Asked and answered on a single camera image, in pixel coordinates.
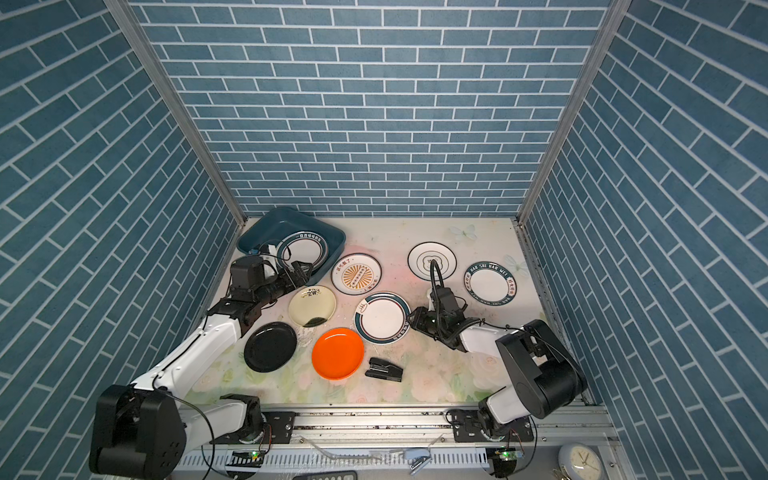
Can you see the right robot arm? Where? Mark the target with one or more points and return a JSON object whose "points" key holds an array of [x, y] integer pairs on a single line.
{"points": [[543, 375]]}

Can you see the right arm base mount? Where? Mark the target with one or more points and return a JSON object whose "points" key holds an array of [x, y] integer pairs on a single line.
{"points": [[473, 426]]}

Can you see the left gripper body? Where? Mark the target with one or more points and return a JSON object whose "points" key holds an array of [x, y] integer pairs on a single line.
{"points": [[272, 286]]}

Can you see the white plate orange sunburst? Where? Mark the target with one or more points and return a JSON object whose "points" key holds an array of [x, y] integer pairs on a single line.
{"points": [[356, 274]]}

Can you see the white plate cloud emblem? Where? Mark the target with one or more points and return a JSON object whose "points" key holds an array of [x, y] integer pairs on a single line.
{"points": [[423, 254]]}

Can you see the aluminium front rail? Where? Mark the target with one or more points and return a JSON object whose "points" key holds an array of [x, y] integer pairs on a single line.
{"points": [[406, 438]]}

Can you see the black plate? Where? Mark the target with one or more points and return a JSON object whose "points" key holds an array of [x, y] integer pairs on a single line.
{"points": [[270, 347]]}

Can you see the white wall clock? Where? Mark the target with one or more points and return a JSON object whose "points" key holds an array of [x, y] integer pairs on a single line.
{"points": [[580, 462]]}

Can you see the teal plastic bin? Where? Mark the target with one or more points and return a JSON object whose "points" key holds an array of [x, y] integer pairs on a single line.
{"points": [[269, 231]]}

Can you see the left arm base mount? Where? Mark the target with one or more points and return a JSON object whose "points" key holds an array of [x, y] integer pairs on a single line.
{"points": [[271, 427]]}

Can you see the black stapler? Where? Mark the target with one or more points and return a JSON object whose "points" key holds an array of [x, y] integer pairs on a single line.
{"points": [[382, 369]]}

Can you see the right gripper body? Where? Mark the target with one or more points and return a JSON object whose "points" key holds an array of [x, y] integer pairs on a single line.
{"points": [[438, 325]]}

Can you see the white plate lettered green rim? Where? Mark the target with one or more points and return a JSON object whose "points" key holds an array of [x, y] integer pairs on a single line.
{"points": [[490, 283]]}

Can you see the cream yellow plate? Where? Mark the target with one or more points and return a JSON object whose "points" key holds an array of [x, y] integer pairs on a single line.
{"points": [[312, 306]]}

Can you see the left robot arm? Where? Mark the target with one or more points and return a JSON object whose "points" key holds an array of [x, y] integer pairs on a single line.
{"points": [[143, 430]]}

